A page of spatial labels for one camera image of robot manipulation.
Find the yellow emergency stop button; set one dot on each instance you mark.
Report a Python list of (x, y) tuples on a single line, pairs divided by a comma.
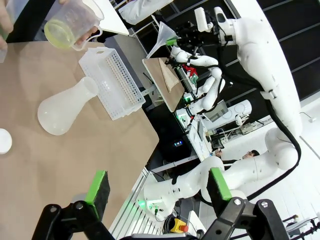
[(181, 225)]

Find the person's black t-shirt torso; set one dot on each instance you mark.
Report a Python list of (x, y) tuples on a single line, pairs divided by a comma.
[(30, 17)]

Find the person's right hand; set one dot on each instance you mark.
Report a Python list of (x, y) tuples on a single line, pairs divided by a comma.
[(5, 20)]

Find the clear plastic measuring cup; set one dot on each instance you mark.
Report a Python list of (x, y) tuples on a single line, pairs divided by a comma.
[(75, 22)]

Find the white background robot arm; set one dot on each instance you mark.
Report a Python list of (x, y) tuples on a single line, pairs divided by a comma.
[(210, 92)]

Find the brown topped background table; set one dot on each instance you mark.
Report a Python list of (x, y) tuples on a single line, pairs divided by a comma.
[(157, 80)]

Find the translucent plastic conical flask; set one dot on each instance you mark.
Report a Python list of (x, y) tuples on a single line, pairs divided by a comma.
[(60, 110)]

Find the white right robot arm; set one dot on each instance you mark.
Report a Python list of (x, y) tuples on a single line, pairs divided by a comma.
[(257, 45)]

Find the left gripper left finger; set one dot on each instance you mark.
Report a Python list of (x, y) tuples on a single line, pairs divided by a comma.
[(98, 197)]

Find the seated person with glasses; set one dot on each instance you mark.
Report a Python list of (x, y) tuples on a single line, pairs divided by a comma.
[(251, 154)]

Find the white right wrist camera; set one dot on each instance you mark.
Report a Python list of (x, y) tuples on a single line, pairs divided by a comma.
[(200, 18)]

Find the round white flask cap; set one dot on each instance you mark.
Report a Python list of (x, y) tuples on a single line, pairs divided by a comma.
[(4, 141)]

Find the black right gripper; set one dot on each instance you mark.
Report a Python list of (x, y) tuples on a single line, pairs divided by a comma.
[(197, 38)]

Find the white round device housing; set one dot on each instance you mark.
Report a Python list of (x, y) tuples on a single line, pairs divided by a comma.
[(237, 108)]

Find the small black digital display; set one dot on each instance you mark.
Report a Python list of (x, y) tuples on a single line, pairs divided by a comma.
[(178, 143)]

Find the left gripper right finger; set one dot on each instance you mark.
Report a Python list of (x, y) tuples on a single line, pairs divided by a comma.
[(216, 190)]

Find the white perforated plastic basket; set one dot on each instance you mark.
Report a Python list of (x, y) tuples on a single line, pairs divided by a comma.
[(115, 82)]

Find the beige cloth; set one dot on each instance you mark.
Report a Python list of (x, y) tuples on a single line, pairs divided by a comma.
[(170, 75)]

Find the clear plastic funnel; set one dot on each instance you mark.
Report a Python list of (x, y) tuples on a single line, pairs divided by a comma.
[(163, 35)]

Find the white background table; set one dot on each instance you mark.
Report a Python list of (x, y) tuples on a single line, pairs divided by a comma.
[(112, 17)]

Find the person's left hand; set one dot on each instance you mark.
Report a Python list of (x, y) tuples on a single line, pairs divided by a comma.
[(86, 37)]

